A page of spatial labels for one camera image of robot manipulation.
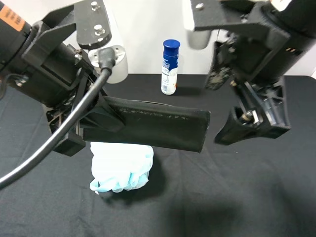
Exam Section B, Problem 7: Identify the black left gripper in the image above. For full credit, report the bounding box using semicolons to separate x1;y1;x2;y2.
9;21;125;156

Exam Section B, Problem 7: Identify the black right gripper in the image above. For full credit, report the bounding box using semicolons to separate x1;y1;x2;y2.
206;22;303;145

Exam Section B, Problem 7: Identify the black glasses case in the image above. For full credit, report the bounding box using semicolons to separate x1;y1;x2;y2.
83;96;210;153

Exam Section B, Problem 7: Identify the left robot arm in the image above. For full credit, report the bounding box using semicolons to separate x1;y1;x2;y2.
0;0;128;132

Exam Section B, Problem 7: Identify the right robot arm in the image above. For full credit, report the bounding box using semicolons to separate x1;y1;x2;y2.
205;0;316;145

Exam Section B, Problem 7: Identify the blue and white bath loofah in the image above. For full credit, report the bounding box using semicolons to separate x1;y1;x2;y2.
89;142;154;194

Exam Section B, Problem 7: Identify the black tablecloth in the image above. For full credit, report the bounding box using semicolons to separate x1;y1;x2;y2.
0;75;316;237

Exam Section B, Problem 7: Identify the white bottle with blue cap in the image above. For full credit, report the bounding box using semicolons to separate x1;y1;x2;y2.
161;39;181;95

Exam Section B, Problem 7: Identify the black camera cable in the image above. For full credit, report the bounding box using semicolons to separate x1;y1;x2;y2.
0;46;117;190

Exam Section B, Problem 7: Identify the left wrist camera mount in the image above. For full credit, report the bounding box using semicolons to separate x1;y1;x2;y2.
74;0;128;84

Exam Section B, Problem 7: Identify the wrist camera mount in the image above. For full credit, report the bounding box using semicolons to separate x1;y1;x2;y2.
74;0;128;84
182;0;272;49

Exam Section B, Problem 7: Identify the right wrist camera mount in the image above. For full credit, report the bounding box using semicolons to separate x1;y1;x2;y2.
182;0;272;49

